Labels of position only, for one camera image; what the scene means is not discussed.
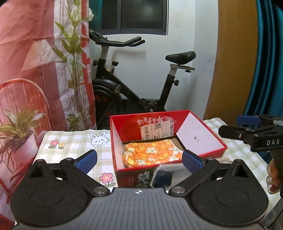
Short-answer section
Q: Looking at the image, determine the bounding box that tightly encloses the right hand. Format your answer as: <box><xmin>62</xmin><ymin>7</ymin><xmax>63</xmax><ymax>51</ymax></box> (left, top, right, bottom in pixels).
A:
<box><xmin>266</xmin><ymin>159</ymin><xmax>282</xmax><ymax>195</ymax></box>

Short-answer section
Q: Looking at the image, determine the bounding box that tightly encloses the teal curtain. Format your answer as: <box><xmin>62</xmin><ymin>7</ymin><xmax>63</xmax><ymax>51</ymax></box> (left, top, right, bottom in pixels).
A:
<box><xmin>243</xmin><ymin>1</ymin><xmax>282</xmax><ymax>117</ymax></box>

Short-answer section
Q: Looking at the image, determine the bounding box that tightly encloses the black packaged item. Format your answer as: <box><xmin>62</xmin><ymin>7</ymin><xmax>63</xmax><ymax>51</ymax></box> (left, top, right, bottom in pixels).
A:
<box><xmin>150</xmin><ymin>163</ymin><xmax>186</xmax><ymax>188</ymax></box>

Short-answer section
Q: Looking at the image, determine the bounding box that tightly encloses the checkered bunny tablecloth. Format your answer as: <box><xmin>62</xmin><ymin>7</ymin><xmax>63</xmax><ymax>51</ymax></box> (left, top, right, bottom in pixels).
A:
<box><xmin>13</xmin><ymin>117</ymin><xmax>282</xmax><ymax>226</ymax></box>

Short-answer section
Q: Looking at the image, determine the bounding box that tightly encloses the wooden door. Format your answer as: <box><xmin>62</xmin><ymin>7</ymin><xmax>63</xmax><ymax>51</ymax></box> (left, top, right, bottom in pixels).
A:
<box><xmin>203</xmin><ymin>1</ymin><xmax>258</xmax><ymax>125</ymax></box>

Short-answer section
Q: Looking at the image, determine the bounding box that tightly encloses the orange floral cloth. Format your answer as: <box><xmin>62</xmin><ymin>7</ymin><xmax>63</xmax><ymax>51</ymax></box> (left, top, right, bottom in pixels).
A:
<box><xmin>122</xmin><ymin>139</ymin><xmax>183</xmax><ymax>168</ymax></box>

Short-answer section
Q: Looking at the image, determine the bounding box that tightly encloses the red strawberry cardboard box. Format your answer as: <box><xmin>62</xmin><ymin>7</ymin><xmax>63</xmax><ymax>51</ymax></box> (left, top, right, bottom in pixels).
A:
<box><xmin>109</xmin><ymin>110</ymin><xmax>227</xmax><ymax>188</ymax></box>

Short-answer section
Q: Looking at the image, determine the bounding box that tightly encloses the black exercise bike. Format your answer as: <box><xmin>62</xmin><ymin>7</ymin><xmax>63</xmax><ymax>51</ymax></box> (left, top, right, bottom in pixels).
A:
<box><xmin>89</xmin><ymin>30</ymin><xmax>197</xmax><ymax>130</ymax></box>

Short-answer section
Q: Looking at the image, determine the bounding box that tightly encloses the red printed backdrop curtain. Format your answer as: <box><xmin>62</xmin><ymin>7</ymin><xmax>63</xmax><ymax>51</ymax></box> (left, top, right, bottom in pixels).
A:
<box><xmin>1</xmin><ymin>1</ymin><xmax>96</xmax><ymax>229</ymax></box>

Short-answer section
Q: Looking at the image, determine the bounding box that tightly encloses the dark window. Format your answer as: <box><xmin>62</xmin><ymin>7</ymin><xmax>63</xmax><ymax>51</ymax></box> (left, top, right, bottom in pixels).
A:
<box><xmin>89</xmin><ymin>0</ymin><xmax>168</xmax><ymax>35</ymax></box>

